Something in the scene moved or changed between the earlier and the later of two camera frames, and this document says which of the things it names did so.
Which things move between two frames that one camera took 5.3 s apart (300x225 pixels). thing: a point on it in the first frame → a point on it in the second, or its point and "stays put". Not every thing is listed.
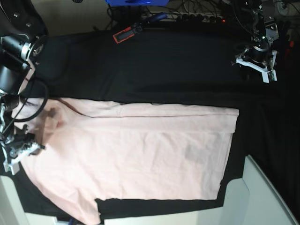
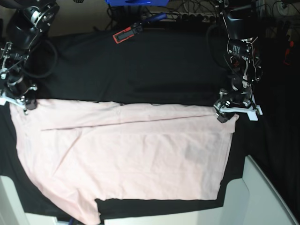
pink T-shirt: [96, 150] stays put
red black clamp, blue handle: [129, 32] stays put
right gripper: [17, 144] → [17, 88]
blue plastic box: [137, 3] stays put
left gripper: [260, 57] → [238, 100]
